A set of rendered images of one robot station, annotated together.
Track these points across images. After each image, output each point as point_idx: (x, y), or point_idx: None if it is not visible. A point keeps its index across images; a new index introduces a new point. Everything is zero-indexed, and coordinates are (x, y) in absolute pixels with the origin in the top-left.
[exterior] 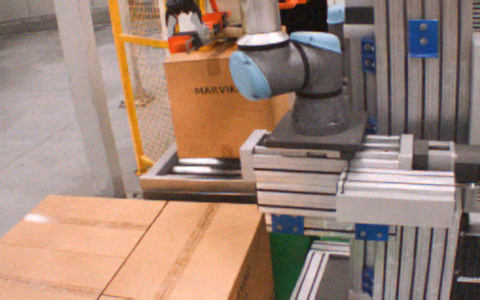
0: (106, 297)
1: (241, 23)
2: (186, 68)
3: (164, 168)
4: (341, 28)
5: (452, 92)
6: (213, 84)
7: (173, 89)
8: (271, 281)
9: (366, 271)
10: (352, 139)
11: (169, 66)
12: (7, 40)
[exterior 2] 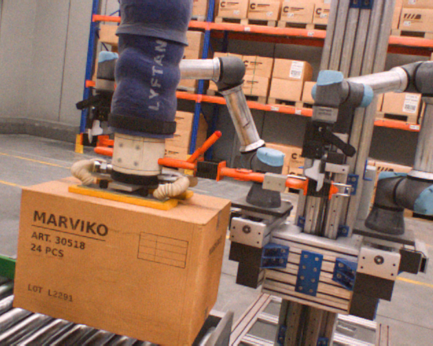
0: None
1: None
2: (211, 227)
3: None
4: (282, 169)
5: (359, 198)
6: (215, 239)
7: (202, 257)
8: None
9: (322, 339)
10: (405, 228)
11: (206, 228)
12: None
